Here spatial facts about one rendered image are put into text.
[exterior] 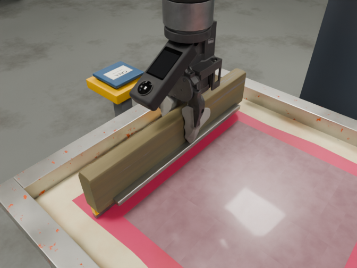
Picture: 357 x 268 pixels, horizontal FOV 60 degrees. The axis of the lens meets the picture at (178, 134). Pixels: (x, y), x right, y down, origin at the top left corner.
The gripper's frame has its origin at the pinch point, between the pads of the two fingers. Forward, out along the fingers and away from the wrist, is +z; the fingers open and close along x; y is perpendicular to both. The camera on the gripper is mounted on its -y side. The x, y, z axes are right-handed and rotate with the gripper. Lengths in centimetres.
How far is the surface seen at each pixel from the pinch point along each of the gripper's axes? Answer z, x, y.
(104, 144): 3.0, 11.1, -9.2
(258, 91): 1.6, -2.8, 25.5
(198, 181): 5.0, -7.5, -3.1
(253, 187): 5.0, -15.8, 2.1
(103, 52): 101, 220, 135
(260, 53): 101, 99, 238
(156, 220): 5.0, -7.6, -13.9
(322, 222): 5.0, -27.8, 3.2
